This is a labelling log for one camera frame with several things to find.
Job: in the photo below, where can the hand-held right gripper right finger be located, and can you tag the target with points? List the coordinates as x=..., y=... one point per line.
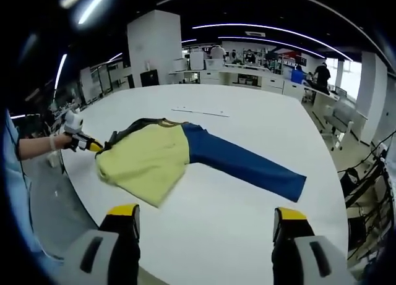
x=303, y=254

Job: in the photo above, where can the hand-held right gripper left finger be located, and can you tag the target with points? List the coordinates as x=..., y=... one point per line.
x=92, y=254

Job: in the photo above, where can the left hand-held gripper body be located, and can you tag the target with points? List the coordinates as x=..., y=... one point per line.
x=73, y=122

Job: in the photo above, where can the yellow blue black garment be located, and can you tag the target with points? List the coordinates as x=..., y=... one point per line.
x=145, y=161

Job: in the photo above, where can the person's left hand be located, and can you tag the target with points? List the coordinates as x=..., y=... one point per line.
x=65, y=142

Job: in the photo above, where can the white wristband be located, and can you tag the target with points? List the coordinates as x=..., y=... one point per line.
x=53, y=142

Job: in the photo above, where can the black metal rack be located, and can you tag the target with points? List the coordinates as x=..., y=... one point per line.
x=352, y=180

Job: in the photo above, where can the person in light blue shirt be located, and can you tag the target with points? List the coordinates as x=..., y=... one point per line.
x=18, y=198

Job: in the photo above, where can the white office chair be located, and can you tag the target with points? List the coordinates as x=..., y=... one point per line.
x=337, y=118

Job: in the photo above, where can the blue box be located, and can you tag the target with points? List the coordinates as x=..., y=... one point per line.
x=297, y=75

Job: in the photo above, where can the long white counter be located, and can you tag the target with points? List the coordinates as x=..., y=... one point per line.
x=266, y=78

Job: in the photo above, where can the ceiling air vent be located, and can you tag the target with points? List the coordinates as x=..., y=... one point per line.
x=255, y=33

